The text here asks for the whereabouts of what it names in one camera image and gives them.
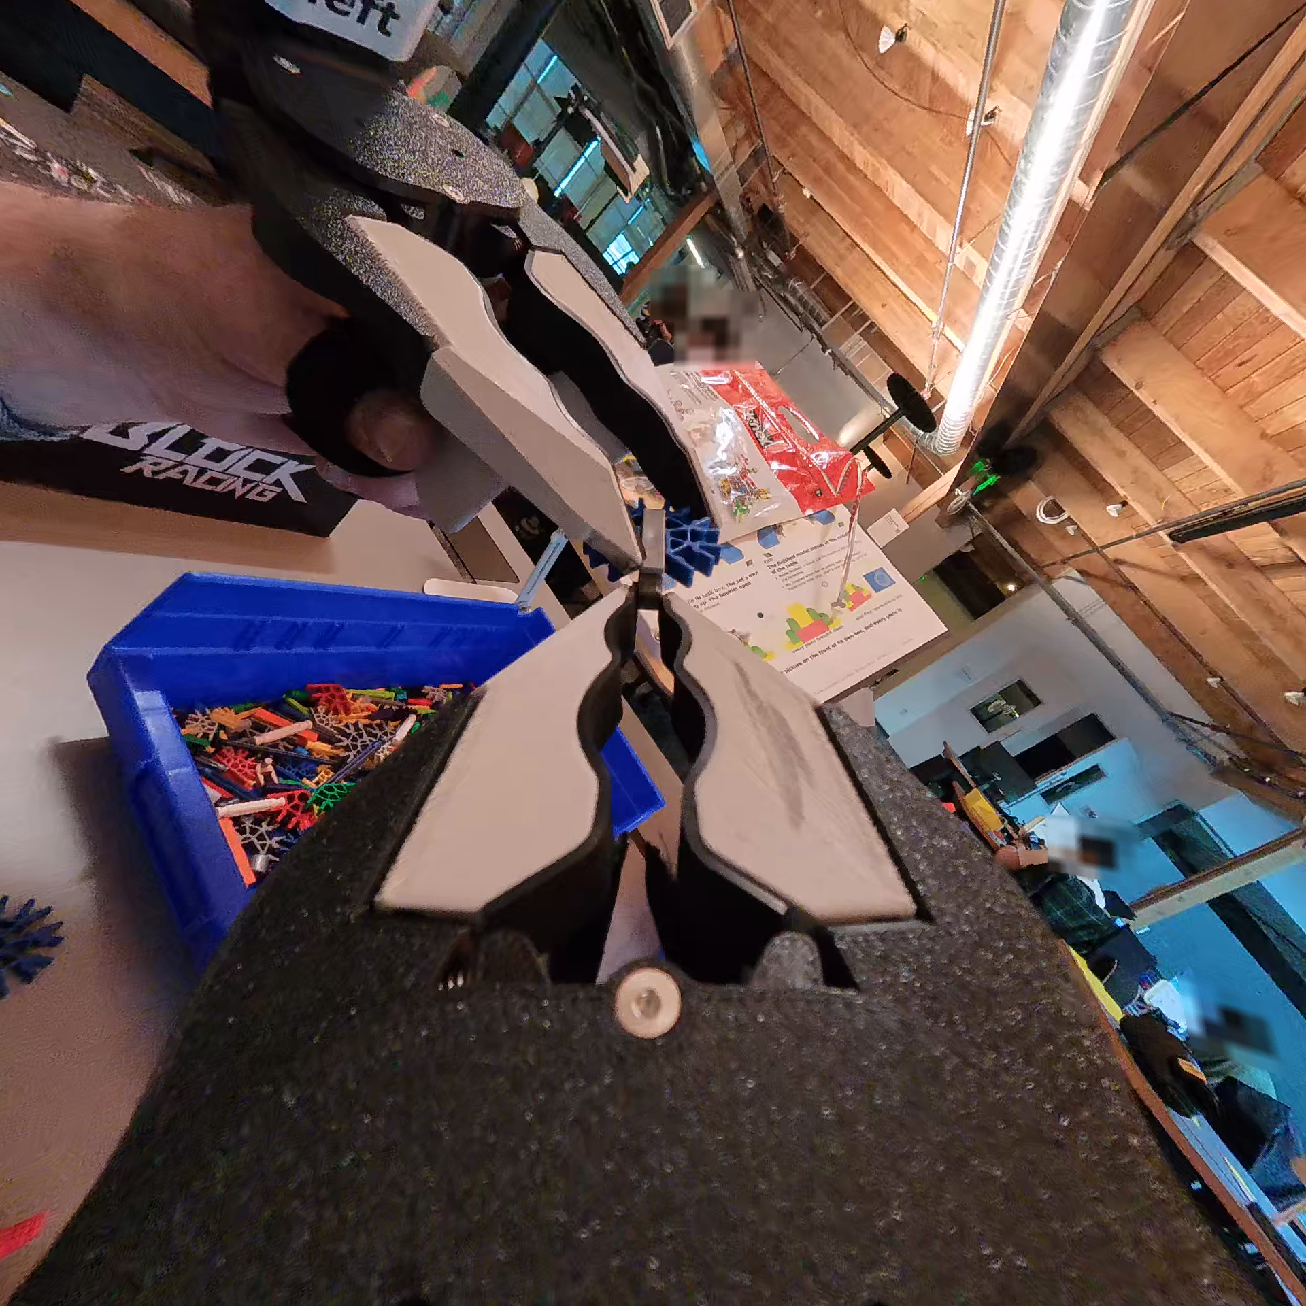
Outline silver ceiling duct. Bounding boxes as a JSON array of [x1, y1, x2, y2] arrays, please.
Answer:
[[930, 0, 1145, 464]]

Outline pile of construction toy pieces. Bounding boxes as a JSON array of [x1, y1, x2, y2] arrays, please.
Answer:
[[181, 685, 478, 884]]

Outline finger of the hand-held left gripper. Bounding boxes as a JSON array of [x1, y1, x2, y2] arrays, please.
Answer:
[[501, 242, 720, 525], [353, 218, 649, 570]]

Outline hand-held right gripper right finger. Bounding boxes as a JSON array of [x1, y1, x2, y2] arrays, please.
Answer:
[[658, 593, 916, 980]]

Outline blue plastic bin with label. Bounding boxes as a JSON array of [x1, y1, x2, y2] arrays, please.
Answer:
[[89, 573, 669, 974]]

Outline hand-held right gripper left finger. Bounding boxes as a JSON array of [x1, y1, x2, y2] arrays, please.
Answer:
[[378, 593, 638, 977]]

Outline white stand base blue posts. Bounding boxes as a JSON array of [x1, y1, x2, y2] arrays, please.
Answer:
[[512, 535, 571, 612]]

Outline instruction booklet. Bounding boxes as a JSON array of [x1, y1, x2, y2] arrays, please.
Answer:
[[664, 501, 953, 708]]

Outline black printed toy box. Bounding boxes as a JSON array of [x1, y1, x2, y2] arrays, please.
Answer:
[[0, 419, 363, 540]]

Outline toy kit plastic bag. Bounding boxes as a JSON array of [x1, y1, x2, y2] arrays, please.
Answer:
[[644, 363, 873, 540]]

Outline blue snowflake toy assembly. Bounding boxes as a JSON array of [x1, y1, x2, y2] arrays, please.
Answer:
[[613, 501, 728, 598]]

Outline red green toy assembly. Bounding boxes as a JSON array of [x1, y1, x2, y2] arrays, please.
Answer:
[[0, 895, 66, 1000]]

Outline person's left hand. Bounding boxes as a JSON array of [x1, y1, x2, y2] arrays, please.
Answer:
[[0, 189, 447, 517]]

